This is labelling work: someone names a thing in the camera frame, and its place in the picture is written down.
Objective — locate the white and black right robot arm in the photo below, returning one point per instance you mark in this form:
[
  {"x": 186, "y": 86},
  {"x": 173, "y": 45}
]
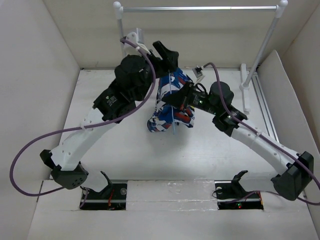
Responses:
[{"x": 294, "y": 170}]

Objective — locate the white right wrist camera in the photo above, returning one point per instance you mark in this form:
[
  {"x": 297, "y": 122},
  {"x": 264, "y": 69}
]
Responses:
[{"x": 198, "y": 72}]

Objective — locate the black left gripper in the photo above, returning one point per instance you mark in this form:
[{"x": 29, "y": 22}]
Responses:
[{"x": 169, "y": 58}]

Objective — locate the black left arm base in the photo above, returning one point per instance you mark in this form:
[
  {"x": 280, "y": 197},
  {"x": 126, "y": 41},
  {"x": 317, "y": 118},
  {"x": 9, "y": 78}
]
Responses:
[{"x": 115, "y": 201}]

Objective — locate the white clothes rack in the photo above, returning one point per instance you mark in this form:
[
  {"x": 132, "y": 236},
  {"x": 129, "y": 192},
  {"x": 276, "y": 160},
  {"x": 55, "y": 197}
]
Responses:
[{"x": 234, "y": 36}]

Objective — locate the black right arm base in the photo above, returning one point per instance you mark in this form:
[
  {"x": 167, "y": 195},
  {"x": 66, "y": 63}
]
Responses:
[{"x": 231, "y": 195}]

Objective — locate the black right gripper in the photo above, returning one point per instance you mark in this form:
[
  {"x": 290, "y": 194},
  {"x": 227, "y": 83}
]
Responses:
[{"x": 179, "y": 98}]

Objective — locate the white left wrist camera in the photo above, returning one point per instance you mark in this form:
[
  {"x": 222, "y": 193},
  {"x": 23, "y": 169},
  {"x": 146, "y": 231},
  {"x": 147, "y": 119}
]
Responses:
[{"x": 133, "y": 42}]

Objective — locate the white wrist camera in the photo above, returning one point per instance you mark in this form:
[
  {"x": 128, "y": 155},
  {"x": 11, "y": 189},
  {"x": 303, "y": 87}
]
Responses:
[
  {"x": 198, "y": 72},
  {"x": 133, "y": 42}
]

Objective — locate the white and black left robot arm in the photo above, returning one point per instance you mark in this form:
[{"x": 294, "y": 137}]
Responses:
[{"x": 107, "y": 111}]

